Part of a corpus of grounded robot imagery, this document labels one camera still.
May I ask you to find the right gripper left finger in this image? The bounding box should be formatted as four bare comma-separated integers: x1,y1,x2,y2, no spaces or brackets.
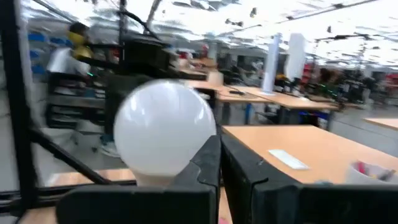
55,135,222,224

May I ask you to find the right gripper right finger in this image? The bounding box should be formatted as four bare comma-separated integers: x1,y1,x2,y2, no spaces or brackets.
220,133,398,224

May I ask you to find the white round lightbulb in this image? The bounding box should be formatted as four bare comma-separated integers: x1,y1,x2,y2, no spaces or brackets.
113,78,218,187

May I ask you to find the light wooden desk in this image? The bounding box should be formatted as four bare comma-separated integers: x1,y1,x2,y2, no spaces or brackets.
222,124,398,185
363,117,398,131
183,79,340,110

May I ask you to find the white pen cup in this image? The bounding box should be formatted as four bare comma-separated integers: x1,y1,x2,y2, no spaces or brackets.
345,160,398,185

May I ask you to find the black shelving cart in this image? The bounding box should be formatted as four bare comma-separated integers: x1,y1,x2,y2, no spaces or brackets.
45,72,108,129

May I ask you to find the white pillar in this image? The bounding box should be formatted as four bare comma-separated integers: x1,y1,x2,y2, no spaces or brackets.
285,32,307,81
261,32,282,95

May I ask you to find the person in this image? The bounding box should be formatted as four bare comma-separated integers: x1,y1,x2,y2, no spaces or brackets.
45,21,94,78

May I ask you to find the black metal table frame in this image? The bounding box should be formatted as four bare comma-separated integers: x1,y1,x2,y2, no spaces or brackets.
0,0,137,215

